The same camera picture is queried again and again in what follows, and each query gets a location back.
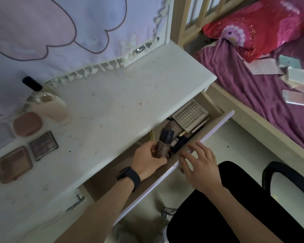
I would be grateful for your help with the wooden bed frame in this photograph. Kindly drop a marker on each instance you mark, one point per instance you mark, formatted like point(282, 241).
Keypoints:
point(256, 129)

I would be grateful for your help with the dark square foundation bottle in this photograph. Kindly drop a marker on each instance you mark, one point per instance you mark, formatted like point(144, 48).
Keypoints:
point(164, 144)

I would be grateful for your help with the peach pump bottle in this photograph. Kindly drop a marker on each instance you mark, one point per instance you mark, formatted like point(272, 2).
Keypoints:
point(52, 108)

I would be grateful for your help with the pink white packet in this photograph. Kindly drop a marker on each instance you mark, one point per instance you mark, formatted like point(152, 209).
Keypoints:
point(295, 97)

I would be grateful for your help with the red floral pillow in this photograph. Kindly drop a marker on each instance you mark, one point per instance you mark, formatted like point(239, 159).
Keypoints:
point(268, 27)

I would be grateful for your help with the pink cartoon cloth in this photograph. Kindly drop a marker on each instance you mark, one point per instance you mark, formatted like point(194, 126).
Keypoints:
point(66, 22)

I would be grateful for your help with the person's right hand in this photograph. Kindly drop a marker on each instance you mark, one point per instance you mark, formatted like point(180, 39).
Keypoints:
point(205, 172)

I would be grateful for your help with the white square packet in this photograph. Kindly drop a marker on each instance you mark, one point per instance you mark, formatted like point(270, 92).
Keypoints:
point(296, 74)

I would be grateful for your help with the dark eyeshadow palette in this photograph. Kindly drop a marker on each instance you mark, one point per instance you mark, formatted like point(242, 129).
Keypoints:
point(43, 146)

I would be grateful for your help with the small grey square palette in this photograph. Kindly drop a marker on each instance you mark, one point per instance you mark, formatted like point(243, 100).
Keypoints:
point(1, 137)

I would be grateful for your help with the pink rounded compact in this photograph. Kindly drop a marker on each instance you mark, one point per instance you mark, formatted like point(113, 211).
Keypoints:
point(28, 123)

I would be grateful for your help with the person's left forearm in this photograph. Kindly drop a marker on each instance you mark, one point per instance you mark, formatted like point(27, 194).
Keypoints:
point(96, 215)

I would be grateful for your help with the silver oval metal fitting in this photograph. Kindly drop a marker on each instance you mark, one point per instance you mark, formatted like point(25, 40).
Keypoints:
point(140, 49)

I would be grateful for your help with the pink patterned paper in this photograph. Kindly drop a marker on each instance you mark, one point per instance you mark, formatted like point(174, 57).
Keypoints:
point(264, 67)

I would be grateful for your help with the purple bed sheet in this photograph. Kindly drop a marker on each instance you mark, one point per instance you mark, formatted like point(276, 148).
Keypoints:
point(256, 93)

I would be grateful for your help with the purple drawer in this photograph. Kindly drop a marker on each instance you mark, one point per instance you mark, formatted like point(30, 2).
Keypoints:
point(104, 183)

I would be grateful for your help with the foundation bottle black cap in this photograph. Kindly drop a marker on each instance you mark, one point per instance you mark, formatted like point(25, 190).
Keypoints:
point(31, 83)

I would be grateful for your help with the false eyelash tray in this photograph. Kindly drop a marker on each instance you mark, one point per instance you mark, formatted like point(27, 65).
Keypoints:
point(190, 115)

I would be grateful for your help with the teal card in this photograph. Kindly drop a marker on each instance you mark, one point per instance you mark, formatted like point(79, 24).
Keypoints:
point(290, 61)

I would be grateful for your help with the person's right forearm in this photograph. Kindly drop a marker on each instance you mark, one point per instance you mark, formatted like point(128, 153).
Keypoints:
point(243, 217)

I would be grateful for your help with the person's left hand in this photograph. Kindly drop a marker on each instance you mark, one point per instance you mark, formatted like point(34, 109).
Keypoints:
point(144, 161)

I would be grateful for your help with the white dressing table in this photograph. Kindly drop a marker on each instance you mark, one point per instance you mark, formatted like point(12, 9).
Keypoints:
point(129, 98)

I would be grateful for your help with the black smartwatch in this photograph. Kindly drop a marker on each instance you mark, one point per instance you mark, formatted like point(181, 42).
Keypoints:
point(129, 177)

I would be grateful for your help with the brown blush palette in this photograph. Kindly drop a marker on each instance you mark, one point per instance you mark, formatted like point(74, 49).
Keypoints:
point(14, 164)

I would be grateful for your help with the black office chair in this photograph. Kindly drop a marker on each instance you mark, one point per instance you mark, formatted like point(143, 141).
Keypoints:
point(243, 182)

